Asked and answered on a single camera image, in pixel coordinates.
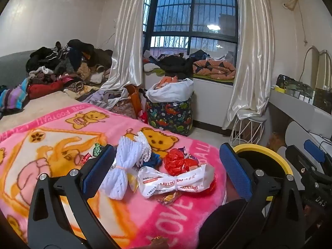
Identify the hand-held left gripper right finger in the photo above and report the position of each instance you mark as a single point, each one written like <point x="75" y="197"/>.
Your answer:
<point x="234" y="171"/>

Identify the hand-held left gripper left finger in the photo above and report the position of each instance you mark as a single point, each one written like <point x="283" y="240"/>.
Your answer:
<point x="98" y="168"/>

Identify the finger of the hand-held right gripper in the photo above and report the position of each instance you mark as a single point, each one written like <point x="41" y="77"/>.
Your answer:
<point x="313" y="150"/>
<point x="298" y="160"/>

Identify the small red wrapper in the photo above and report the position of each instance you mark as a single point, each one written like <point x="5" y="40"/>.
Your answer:
<point x="85" y="160"/>

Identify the small green wrapper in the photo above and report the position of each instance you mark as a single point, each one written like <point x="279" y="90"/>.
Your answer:
<point x="97" y="150"/>

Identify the white foam fruit net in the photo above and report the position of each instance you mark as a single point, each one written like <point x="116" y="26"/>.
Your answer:
<point x="122" y="166"/>

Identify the yellow rimmed black trash bin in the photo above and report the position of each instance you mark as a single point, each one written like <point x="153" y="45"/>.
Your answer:
<point x="259" y="147"/>

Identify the yellow wrapper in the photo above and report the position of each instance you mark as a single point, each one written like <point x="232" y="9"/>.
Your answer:
<point x="133" y="182"/>

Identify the purple yellow snack packet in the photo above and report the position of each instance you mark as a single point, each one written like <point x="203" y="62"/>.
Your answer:
<point x="189" y="153"/>

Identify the red plastic bag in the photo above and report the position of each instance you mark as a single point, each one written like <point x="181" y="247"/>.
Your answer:
<point x="179" y="162"/>

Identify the blue wrapper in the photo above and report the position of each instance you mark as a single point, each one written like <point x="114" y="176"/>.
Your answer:
<point x="155" y="160"/>

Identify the white printed plastic wrapper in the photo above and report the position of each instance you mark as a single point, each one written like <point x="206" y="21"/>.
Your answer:
<point x="171" y="182"/>

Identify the grey curved desk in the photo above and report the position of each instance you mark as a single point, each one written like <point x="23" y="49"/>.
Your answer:
<point x="293" y="106"/>

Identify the dark patterned gift bag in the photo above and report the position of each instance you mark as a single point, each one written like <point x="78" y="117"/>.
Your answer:
<point x="323" y="99"/>

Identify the pink bear printed blanket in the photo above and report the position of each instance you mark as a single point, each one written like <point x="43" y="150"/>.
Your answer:
<point x="46" y="145"/>

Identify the floral storage box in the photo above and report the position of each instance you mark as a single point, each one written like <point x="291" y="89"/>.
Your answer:
<point x="125" y="110"/>

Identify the camouflage bag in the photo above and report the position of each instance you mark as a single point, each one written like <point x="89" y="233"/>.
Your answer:
<point x="293" y="84"/>

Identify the small yellow box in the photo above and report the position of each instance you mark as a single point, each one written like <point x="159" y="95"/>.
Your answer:
<point x="280" y="89"/>

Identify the lilac cloth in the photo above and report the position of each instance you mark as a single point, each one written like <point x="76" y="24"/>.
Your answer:
<point x="103" y="98"/>

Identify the orange bag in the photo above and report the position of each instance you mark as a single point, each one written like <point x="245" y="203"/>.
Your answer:
<point x="134" y="98"/>

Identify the arched mirror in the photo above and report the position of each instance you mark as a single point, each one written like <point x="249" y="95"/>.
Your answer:
<point x="317" y="67"/>

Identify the beige bed sheet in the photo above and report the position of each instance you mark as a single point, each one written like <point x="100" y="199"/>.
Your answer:
<point x="39" y="109"/>

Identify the dinosaur print storage bag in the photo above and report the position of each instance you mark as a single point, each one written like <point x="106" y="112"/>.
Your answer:
<point x="168" y="116"/>

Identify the green window seat mat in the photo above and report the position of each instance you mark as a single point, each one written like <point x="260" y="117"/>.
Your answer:
<point x="212" y="77"/>

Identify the white plastic bag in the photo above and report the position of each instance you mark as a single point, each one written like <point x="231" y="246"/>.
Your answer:
<point x="173" y="90"/>

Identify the orange triangle pattern quilt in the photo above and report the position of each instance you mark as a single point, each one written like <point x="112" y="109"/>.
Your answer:
<point x="214" y="68"/>

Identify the pile of clothes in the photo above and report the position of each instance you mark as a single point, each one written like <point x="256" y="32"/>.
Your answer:
<point x="64" y="64"/>

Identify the black jacket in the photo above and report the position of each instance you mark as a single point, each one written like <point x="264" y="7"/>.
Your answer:
<point x="175" y="66"/>

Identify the barred window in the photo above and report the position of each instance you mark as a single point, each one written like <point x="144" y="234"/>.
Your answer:
<point x="192" y="18"/>

